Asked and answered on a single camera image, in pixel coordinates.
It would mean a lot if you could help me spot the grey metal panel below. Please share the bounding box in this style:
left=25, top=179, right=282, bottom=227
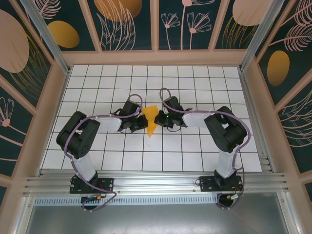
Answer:
left=21, top=204, right=293, bottom=234

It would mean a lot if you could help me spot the perforated metal cable tray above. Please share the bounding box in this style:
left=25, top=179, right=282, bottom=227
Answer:
left=34, top=196, right=220, bottom=207

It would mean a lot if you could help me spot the aluminium side rail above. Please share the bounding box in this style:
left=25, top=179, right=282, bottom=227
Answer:
left=238, top=69, right=273, bottom=174

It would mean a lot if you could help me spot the purple cable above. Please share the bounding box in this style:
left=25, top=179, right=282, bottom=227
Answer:
left=159, top=87, right=252, bottom=211
left=63, top=94, right=144, bottom=213

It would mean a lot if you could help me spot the yellow paper sheet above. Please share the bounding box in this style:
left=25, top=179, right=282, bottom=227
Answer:
left=142, top=105, right=158, bottom=138

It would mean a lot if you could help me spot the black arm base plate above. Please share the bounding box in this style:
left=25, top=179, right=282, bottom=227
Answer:
left=70, top=177, right=115, bottom=195
left=199, top=175, right=243, bottom=193

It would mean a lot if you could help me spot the aluminium mounting rail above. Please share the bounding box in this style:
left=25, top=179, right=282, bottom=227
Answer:
left=23, top=170, right=291, bottom=195

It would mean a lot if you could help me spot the white grid-lined mat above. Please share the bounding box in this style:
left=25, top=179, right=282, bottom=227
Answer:
left=39, top=64, right=263, bottom=173

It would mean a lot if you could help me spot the aluminium corner post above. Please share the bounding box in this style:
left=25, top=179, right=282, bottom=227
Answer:
left=19, top=0, right=72, bottom=75
left=238, top=0, right=292, bottom=72

